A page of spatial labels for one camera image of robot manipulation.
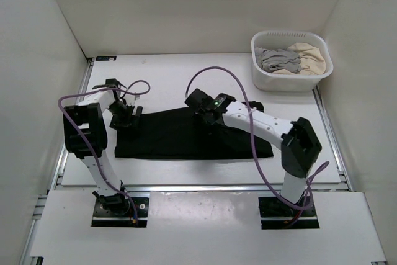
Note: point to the beige garment in basket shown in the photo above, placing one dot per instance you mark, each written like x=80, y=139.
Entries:
x=311, y=60

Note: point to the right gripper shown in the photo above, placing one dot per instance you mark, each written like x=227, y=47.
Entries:
x=198, y=115

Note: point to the white plastic laundry basket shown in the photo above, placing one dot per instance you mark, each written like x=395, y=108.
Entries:
x=282, y=39

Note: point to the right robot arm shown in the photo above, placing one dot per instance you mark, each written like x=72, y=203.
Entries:
x=296, y=140

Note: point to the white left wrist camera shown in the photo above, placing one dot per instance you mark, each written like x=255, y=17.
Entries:
x=132, y=99

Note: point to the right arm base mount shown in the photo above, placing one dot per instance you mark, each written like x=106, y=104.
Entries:
x=275, y=215

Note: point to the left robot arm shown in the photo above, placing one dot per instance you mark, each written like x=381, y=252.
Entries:
x=86, y=137

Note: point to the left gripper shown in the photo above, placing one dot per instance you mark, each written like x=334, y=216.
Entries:
x=126, y=121

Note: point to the black trousers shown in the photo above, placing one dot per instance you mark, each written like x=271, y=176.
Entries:
x=178, y=134

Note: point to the grey garment in basket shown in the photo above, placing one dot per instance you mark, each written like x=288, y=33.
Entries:
x=273, y=60

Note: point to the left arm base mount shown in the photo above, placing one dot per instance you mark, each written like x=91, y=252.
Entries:
x=116, y=211

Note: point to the small dark label sticker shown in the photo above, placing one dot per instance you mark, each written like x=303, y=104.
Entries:
x=106, y=58

